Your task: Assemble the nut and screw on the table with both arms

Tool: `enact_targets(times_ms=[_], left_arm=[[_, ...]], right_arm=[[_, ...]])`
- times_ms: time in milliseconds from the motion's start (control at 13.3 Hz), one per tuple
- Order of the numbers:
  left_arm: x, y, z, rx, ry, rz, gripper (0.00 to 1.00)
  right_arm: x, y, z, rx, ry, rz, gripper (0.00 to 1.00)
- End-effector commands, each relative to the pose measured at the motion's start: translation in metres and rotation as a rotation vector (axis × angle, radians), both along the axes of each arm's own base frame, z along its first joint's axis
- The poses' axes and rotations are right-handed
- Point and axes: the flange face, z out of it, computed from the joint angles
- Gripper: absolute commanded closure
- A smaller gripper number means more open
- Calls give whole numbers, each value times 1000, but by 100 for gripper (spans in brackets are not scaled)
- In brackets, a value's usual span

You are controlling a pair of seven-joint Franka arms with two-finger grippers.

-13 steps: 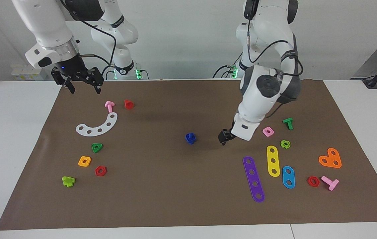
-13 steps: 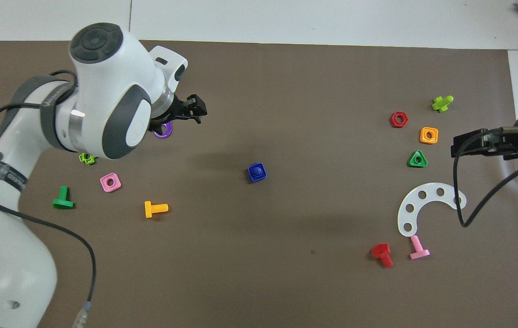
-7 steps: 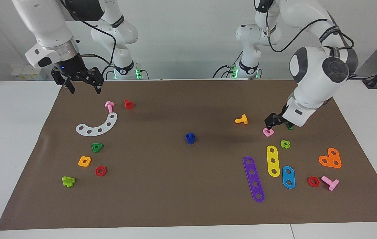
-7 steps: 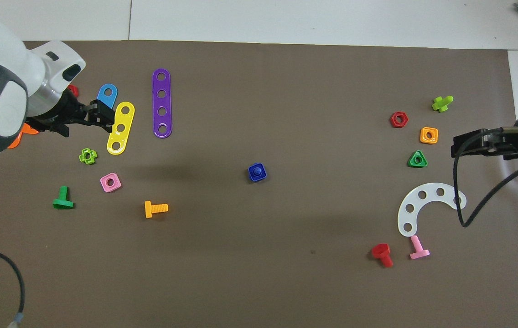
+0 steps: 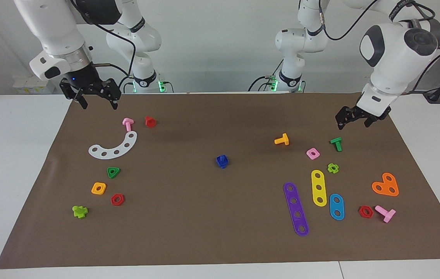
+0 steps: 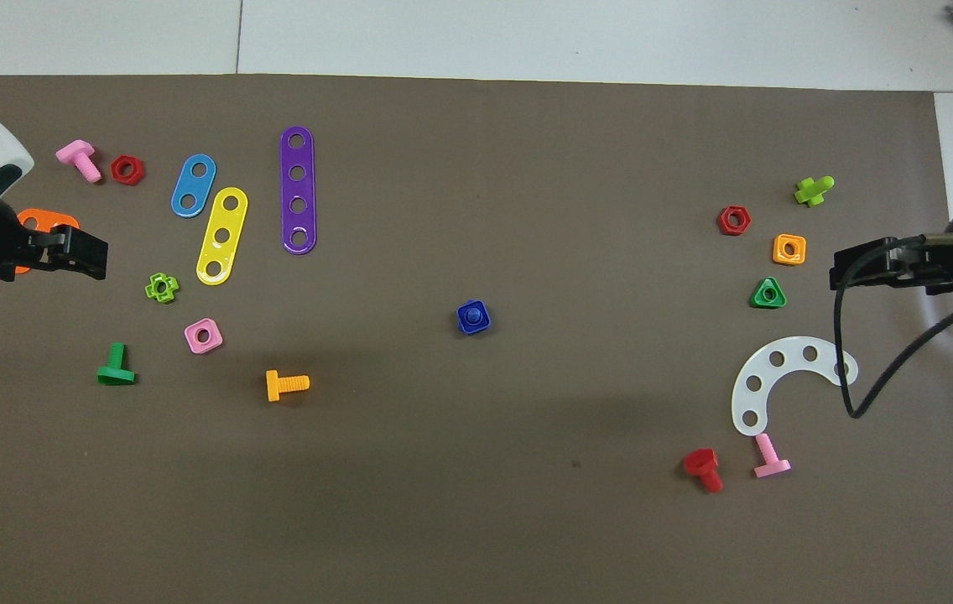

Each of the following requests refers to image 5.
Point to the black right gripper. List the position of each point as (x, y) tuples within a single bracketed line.
[(88, 83)]

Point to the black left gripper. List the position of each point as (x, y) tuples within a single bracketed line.
[(363, 113)]

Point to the blue plastic screw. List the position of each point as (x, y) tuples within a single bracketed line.
[(223, 166)]

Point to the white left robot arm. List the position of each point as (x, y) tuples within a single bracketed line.
[(394, 54)]

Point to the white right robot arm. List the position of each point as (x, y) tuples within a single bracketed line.
[(53, 31)]

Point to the green plastic screw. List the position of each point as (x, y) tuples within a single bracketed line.
[(337, 145)]

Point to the pink plastic screw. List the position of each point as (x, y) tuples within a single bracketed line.
[(388, 214), (128, 124)]

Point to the lime green flower nut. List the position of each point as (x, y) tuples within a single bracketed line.
[(336, 169)]

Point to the pink square nut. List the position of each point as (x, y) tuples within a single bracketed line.
[(308, 154)]

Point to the red plastic screw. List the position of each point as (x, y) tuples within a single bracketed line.
[(150, 122)]

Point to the green triangular nut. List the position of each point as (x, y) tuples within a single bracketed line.
[(117, 169)]

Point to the orange plastic screw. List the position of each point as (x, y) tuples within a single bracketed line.
[(285, 139)]

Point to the orange square nut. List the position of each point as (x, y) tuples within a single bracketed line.
[(93, 189)]

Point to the red hexagonal nut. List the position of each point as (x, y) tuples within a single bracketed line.
[(360, 212), (113, 200)]

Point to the lime green cross screw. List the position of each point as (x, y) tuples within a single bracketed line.
[(79, 212)]

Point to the white curved perforated plate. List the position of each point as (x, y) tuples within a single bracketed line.
[(110, 153)]

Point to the yellow three-hole plate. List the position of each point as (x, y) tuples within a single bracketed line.
[(318, 181)]

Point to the orange heart-shaped plate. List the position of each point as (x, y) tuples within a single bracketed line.
[(385, 185)]

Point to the white box with labels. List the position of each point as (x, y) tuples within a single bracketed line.
[(24, 87)]

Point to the blue two-hole plate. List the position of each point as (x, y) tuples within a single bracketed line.
[(336, 207)]

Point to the purple four-hole strip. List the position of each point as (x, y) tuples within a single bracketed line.
[(292, 194)]

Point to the brown table mat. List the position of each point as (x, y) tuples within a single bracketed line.
[(212, 217)]

